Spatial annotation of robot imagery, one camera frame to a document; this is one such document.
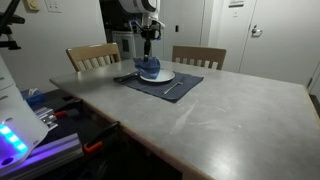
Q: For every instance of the blue tissue box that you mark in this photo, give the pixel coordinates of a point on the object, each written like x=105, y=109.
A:
x=33, y=99

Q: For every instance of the small white wall plate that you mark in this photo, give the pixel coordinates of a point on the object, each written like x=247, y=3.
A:
x=235, y=14

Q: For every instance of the black stereo camera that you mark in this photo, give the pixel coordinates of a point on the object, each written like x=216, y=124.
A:
x=19, y=19

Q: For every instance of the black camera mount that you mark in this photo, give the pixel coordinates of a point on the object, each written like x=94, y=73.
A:
x=10, y=45

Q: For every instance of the white round plate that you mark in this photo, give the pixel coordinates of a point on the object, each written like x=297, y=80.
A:
x=166, y=77

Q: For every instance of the silver aluminium blocks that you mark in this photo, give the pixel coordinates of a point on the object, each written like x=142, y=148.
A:
x=45, y=118

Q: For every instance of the blue cloth towel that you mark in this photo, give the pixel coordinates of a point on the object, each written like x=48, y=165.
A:
x=150, y=68

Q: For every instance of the beige wall thermostat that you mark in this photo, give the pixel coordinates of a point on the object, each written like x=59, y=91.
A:
x=31, y=5

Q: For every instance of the white kitchen appliance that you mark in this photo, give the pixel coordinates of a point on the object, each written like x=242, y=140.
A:
x=117, y=46

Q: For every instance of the small black door plate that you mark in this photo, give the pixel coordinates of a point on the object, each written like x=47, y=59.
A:
x=176, y=28

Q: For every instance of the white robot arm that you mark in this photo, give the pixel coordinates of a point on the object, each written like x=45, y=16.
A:
x=136, y=5

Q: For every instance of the aluminium extrusion rail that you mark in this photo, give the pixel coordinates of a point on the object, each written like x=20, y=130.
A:
x=56, y=151

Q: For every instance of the silver metal fork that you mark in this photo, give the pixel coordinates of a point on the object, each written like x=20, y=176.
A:
x=128, y=77

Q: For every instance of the dark blue fabric placemat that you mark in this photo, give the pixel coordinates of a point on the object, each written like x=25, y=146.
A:
x=190, y=82

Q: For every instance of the wooden slat-back chair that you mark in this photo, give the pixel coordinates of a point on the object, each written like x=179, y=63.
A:
x=93, y=50
x=200, y=52

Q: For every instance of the white robot base blue lights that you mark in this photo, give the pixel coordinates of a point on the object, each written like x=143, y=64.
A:
x=20, y=110

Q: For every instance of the silver metal table knife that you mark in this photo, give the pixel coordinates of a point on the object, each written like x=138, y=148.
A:
x=171, y=88

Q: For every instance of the wall sign with dark band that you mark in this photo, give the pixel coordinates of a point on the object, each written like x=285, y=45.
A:
x=236, y=4

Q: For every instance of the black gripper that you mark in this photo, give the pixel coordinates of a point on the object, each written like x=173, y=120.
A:
x=150, y=33

